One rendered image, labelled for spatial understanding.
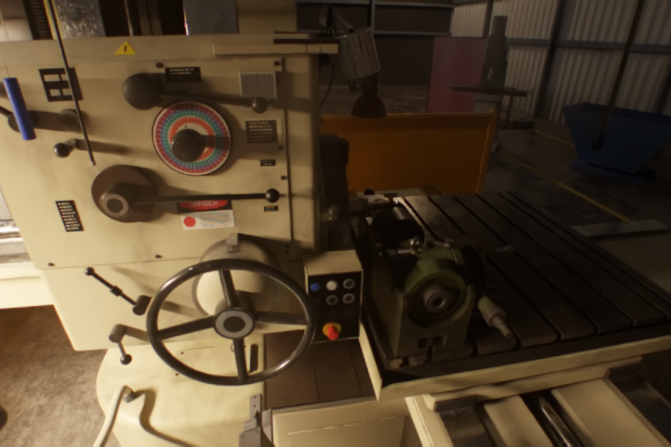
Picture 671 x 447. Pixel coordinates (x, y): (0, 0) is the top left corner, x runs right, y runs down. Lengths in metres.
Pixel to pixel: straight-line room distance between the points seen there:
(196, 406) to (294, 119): 1.20
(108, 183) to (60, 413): 1.96
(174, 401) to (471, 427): 1.12
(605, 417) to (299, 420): 1.14
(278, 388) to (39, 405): 1.65
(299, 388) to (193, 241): 0.84
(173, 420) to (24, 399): 1.45
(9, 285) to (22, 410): 1.33
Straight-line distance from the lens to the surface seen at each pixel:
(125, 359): 1.28
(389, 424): 1.78
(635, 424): 1.76
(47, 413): 2.79
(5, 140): 1.07
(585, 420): 1.68
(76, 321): 1.28
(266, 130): 0.89
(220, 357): 1.77
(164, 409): 1.70
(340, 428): 1.72
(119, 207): 0.93
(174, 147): 0.82
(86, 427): 2.60
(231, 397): 1.65
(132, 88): 0.85
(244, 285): 0.93
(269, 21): 1.52
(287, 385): 1.63
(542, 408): 1.65
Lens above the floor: 1.89
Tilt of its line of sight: 28 degrees down
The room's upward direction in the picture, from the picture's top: 1 degrees clockwise
